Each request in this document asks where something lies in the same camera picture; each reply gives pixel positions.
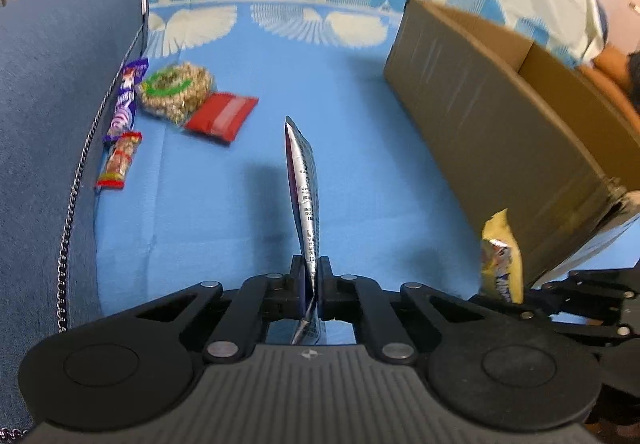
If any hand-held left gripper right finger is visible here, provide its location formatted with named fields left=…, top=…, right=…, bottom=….
left=317, top=256, right=488, bottom=365

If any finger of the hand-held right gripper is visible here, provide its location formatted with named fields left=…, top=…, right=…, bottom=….
left=470, top=295, right=640, bottom=350
left=532, top=266, right=640, bottom=312

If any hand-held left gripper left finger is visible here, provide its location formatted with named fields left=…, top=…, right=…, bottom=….
left=135, top=256, right=308, bottom=365

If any silver-backed red snack packet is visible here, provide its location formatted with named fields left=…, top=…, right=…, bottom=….
left=284, top=116, right=328, bottom=345

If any yellow snack bar packet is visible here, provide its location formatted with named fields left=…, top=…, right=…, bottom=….
left=480, top=209, right=525, bottom=305

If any plain red snack packet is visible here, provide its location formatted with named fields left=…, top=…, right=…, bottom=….
left=184, top=92, right=260, bottom=145

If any brown cardboard box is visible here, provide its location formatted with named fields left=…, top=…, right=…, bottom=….
left=382, top=0, right=640, bottom=292

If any small red sausage packet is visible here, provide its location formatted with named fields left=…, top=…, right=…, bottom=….
left=95, top=131, right=143, bottom=191

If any round green-label peanut brittle packet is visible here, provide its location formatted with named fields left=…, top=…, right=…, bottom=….
left=136, top=62, right=217, bottom=125

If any purple candy bar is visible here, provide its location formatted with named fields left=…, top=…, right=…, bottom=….
left=103, top=58, right=150, bottom=143

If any orange pillow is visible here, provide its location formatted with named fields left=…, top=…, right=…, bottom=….
left=580, top=46, right=640, bottom=115

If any blue denim sofa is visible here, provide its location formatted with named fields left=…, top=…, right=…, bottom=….
left=0, top=0, right=151, bottom=435

